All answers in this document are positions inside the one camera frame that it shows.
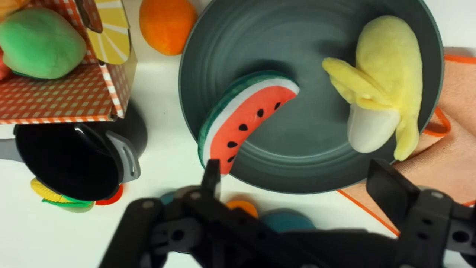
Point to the orange fruit plushie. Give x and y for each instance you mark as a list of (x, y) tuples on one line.
[(165, 25), (243, 206)]

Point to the green yellow toy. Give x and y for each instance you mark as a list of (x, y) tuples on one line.
[(64, 203)]

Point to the orange cloth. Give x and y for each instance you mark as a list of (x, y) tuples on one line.
[(451, 150)]

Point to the green pear plushie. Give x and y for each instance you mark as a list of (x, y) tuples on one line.
[(39, 43)]

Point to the gray plate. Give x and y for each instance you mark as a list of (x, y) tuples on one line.
[(298, 139)]

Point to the lemon slice plushie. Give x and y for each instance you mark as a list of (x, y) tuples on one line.
[(112, 35)]

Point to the yellow orange plushie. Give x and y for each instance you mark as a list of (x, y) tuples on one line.
[(9, 7)]

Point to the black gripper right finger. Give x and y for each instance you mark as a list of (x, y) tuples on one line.
[(391, 191)]

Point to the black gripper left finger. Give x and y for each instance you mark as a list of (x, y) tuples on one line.
[(210, 181)]

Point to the red checkered basket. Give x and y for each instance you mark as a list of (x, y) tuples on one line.
[(60, 98)]

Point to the watermelon slice plushie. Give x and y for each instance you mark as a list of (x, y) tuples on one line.
[(247, 120)]

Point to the yellow banana plushie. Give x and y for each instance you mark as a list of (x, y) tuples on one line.
[(387, 65)]

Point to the teal toy pot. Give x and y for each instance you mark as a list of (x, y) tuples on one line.
[(287, 221)]

